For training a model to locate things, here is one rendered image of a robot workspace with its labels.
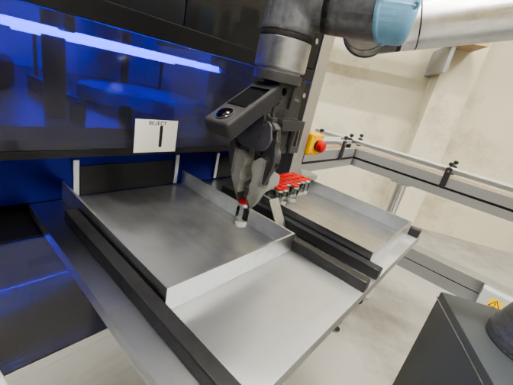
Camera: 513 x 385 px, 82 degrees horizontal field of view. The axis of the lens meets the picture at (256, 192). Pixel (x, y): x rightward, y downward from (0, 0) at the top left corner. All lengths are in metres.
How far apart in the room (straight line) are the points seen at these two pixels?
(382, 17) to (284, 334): 0.39
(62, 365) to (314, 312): 0.53
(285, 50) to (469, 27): 0.28
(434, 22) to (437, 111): 2.76
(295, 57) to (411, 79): 3.11
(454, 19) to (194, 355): 0.55
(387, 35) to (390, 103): 3.05
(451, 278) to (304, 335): 1.33
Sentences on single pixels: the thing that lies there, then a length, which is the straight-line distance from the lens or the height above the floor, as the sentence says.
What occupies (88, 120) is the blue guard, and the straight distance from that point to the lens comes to 0.53.
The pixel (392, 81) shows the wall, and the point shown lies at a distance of 3.48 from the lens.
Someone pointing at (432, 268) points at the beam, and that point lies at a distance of 1.68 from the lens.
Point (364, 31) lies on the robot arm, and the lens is 0.44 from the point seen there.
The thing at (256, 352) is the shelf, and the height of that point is 0.88.
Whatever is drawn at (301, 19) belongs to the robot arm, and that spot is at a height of 1.23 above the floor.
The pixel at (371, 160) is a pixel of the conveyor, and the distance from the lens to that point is 1.63.
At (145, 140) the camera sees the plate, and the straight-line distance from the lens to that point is 0.57.
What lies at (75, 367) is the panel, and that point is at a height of 0.53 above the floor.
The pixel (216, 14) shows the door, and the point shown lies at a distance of 0.64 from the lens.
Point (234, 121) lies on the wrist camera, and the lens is 0.38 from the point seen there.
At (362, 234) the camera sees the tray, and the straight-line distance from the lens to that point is 0.71.
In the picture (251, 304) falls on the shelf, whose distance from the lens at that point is 0.41.
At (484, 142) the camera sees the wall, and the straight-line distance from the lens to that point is 3.78.
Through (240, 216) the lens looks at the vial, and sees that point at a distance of 0.49.
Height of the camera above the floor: 1.15
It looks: 20 degrees down
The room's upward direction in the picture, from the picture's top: 12 degrees clockwise
